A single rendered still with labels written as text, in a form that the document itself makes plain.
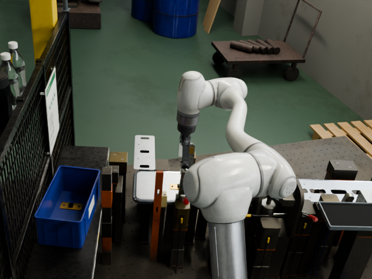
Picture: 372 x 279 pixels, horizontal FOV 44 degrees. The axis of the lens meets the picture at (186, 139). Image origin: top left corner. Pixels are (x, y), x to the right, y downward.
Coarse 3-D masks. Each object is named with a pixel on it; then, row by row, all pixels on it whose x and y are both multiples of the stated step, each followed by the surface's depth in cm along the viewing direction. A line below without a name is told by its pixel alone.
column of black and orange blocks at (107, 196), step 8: (104, 168) 176; (104, 176) 174; (104, 184) 176; (104, 192) 178; (104, 200) 180; (104, 208) 182; (104, 216) 185; (104, 224) 187; (104, 232) 189; (104, 240) 192; (104, 248) 195; (104, 256) 197; (104, 264) 200
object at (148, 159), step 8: (136, 136) 233; (144, 136) 234; (152, 136) 235; (136, 144) 227; (144, 144) 228; (152, 144) 228; (136, 152) 222; (152, 152) 223; (136, 160) 216; (144, 160) 217; (152, 160) 217; (136, 168) 211; (144, 168) 211; (152, 168) 212
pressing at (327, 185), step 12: (144, 180) 204; (168, 180) 206; (300, 180) 215; (312, 180) 216; (324, 180) 217; (336, 180) 218; (348, 180) 219; (132, 192) 198; (144, 192) 197; (168, 192) 199; (348, 192) 211; (168, 204) 194
